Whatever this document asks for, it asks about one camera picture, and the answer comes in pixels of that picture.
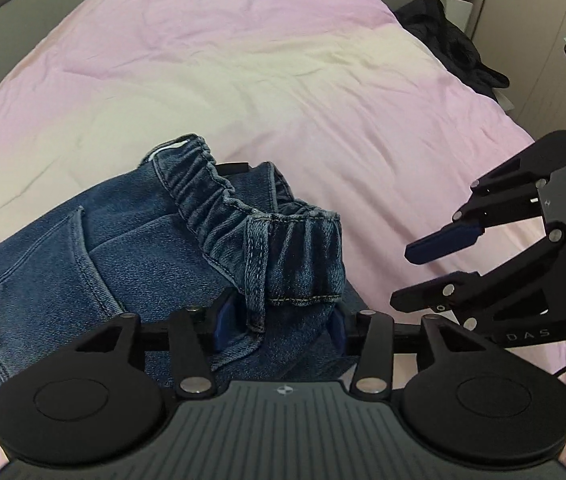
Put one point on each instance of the black jacket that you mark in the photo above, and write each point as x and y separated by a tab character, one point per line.
450	42

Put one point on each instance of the pink and cream bed blanket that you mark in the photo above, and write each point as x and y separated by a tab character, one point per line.
288	90

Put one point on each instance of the wooden and white desk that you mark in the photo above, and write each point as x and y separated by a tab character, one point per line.
460	2

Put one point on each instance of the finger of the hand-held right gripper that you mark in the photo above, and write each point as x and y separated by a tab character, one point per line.
445	244
513	275

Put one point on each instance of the beige wardrobe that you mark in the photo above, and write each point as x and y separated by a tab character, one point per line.
538	20

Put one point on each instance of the blue denim pants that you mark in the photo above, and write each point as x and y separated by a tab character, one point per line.
113	260

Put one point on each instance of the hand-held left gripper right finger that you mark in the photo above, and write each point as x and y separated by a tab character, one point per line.
339	332

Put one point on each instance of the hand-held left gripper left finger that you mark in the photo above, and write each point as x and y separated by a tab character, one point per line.
224	322

